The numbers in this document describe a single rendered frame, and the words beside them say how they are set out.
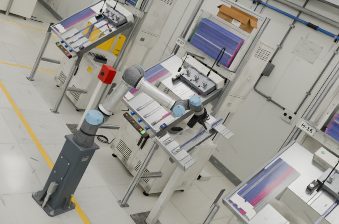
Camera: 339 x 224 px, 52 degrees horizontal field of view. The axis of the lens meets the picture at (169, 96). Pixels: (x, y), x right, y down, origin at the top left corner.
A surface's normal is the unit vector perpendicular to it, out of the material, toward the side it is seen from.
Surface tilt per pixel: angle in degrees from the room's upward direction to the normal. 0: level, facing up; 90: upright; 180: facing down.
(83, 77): 90
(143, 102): 44
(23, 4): 90
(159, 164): 90
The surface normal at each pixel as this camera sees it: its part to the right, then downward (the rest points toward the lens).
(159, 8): 0.60, 0.52
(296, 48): -0.65, -0.12
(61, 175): -0.49, 0.00
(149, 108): -0.12, -0.69
